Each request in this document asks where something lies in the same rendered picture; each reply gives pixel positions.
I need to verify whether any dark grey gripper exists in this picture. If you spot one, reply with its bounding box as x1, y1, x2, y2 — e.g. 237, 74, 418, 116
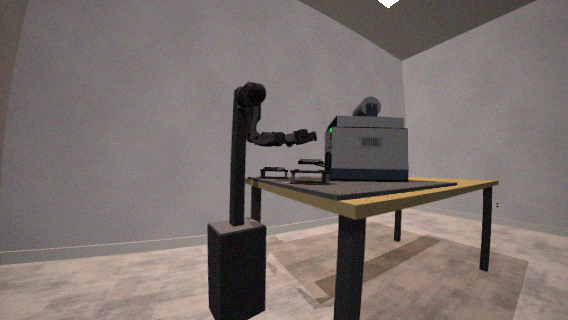
291, 129, 317, 145

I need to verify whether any grey cylinder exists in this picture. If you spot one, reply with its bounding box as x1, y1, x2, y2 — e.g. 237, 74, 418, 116
353, 97, 381, 116

